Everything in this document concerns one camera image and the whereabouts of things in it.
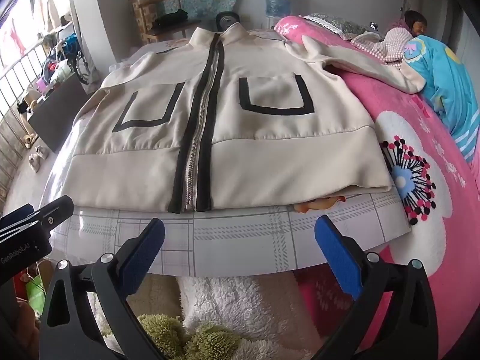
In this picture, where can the pink checkered cloth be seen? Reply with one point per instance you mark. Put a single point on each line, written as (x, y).
(390, 45)

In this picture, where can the white fluffy rug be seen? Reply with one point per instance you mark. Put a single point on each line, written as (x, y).
(232, 300)

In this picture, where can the cream zip jacket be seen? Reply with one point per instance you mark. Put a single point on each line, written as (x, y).
(262, 150)

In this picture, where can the black round fan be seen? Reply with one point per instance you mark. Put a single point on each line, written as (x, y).
(226, 20)

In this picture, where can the beige slipper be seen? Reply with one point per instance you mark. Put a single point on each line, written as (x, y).
(30, 140)
(37, 159)

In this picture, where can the green fluffy cloth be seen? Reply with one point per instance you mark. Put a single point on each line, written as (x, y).
(165, 333)

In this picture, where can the pink floral blanket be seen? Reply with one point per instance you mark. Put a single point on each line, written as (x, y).
(412, 180)

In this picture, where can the green paper bag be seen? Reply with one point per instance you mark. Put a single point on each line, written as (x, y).
(35, 294)

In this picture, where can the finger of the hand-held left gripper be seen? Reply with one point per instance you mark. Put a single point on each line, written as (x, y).
(56, 212)

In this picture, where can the white water dispenser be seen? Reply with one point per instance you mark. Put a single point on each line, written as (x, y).
(272, 21)

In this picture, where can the dark cabinet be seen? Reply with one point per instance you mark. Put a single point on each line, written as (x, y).
(63, 116)

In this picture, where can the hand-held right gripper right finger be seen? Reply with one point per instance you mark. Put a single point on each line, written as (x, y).
(337, 255)

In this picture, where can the hanging beige garment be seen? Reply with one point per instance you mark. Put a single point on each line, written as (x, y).
(47, 11)

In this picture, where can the child in blue jacket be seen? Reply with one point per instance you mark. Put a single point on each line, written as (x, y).
(450, 82)

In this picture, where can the black bag on chair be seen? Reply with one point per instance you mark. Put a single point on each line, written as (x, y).
(170, 18)

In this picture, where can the grey lace-trimmed pillow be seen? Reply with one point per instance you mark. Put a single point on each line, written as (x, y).
(337, 24)

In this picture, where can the bed with plaid floral sheet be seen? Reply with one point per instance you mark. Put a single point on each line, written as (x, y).
(243, 243)

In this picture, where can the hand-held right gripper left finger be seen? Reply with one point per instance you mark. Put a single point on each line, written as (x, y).
(144, 255)

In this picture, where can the metal window railing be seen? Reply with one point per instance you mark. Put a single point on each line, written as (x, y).
(11, 82)

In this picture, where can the wooden chair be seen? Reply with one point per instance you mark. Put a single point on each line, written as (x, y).
(168, 30)

